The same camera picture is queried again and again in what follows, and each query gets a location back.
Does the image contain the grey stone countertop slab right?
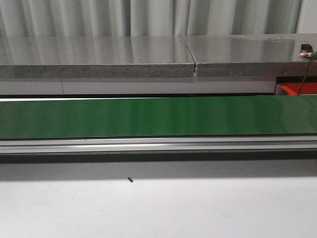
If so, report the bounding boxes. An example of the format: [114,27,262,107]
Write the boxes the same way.
[187,33,317,77]

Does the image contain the grey stone countertop slab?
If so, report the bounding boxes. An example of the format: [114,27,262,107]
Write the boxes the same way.
[0,36,195,79]
[187,33,317,77]

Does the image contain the grey stone countertop slab left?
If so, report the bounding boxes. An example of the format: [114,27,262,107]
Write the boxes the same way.
[0,36,195,79]

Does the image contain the green conveyor belt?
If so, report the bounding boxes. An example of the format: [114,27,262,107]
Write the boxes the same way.
[0,95,317,140]

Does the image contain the red plastic bin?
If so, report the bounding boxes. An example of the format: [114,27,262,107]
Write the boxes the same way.
[281,82,317,95]

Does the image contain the small sensor circuit board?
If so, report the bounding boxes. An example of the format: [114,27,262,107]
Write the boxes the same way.
[299,44,317,58]

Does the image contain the grey pleated curtain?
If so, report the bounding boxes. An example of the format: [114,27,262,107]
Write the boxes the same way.
[0,0,317,37]

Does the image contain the aluminium conveyor side rail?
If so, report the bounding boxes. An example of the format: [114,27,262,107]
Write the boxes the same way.
[0,135,317,154]

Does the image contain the thin red orange wire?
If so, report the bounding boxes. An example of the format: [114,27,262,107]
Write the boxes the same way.
[297,56,315,95]

